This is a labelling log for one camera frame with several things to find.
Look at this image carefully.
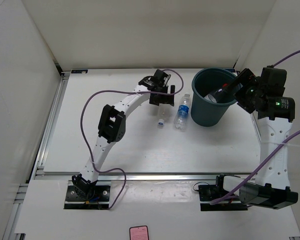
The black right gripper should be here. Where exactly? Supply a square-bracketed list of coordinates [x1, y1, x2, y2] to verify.
[221, 68, 264, 114]

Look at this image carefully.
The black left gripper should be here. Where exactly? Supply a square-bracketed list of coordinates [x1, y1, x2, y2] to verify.
[149, 84, 175, 106]

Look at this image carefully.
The clear bottle blue cap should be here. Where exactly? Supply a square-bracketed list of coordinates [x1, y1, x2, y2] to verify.
[157, 104, 173, 129]

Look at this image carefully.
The clear bottle blue label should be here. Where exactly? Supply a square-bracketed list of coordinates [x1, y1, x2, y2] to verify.
[173, 93, 191, 131]

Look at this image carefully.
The clear bottle black label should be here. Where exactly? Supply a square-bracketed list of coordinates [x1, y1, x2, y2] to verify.
[204, 85, 228, 103]

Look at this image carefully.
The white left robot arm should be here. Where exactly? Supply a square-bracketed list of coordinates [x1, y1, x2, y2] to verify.
[71, 69, 176, 202]

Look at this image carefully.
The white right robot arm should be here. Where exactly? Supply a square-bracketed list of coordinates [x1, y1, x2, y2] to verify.
[210, 66, 298, 210]

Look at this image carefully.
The dark green plastic bin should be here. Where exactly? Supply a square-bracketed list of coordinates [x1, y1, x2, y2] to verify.
[190, 67, 237, 127]

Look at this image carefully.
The blue right corner label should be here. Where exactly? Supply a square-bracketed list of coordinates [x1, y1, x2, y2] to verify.
[225, 68, 236, 73]

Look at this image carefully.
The blue corner label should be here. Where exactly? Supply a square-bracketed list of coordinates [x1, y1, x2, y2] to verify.
[71, 69, 88, 74]
[225, 68, 236, 73]

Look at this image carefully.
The blue left corner label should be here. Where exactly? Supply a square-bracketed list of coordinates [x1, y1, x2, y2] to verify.
[71, 69, 88, 74]

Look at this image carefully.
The pink smartphone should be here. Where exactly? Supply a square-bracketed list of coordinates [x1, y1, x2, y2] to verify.
[129, 225, 150, 240]

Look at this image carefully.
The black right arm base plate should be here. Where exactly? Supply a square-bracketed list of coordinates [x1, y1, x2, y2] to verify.
[192, 181, 248, 212]

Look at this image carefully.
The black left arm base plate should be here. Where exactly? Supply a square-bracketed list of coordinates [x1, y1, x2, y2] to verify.
[63, 183, 111, 210]

